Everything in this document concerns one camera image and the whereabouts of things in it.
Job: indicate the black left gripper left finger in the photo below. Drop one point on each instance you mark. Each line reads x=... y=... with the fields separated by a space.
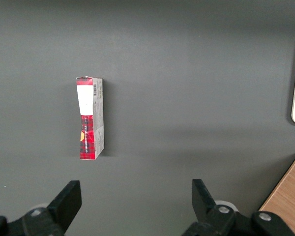
x=64 y=204

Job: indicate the red plaid cardboard box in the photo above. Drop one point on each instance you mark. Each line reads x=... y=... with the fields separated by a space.
x=91 y=127

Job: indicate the wooden drawer cabinet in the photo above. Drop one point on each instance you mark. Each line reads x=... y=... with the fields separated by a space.
x=287 y=196

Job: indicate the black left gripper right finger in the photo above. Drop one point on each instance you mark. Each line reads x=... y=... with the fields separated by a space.
x=204 y=201

